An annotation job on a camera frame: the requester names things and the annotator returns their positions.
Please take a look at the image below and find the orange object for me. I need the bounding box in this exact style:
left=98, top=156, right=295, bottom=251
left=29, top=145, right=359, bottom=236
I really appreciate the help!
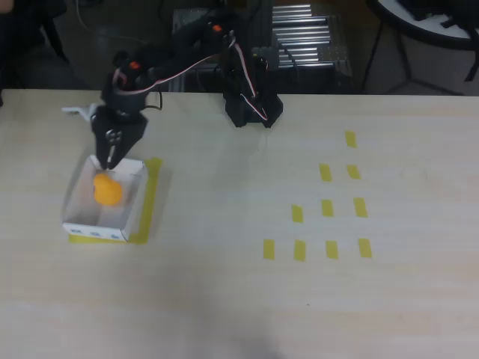
left=92, top=172, right=124, bottom=208

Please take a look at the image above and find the white cardboard box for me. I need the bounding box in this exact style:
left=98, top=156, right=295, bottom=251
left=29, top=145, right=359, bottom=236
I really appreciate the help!
left=62, top=154, right=147, bottom=243

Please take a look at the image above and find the long yellow tape strip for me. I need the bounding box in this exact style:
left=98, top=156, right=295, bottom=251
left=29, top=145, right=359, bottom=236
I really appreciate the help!
left=129, top=158, right=164, bottom=246
left=68, top=233, right=130, bottom=245

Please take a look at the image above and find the person's dark clothing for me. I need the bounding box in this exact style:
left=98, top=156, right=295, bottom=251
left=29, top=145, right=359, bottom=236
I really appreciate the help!
left=0, top=0, right=71, bottom=90

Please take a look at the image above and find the dark bag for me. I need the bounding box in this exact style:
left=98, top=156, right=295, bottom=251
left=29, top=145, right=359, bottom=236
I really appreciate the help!
left=396, top=0, right=479, bottom=29

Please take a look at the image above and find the round white black-rimmed table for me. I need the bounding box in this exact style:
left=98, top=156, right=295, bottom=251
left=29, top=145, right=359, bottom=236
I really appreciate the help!
left=361, top=0, right=479, bottom=96

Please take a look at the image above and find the black camera cable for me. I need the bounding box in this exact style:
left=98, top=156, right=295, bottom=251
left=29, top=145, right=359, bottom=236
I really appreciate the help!
left=144, top=90, right=165, bottom=112

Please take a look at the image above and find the white gripper camera mount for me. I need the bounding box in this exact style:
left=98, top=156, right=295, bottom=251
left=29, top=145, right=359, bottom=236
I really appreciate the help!
left=61, top=104, right=100, bottom=122

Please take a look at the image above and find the red white servo cable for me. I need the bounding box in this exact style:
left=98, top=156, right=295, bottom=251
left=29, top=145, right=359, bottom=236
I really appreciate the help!
left=114, top=31, right=269, bottom=121

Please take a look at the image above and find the white floor cable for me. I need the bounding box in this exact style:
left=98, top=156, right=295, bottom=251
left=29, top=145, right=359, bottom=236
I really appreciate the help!
left=76, top=0, right=98, bottom=33

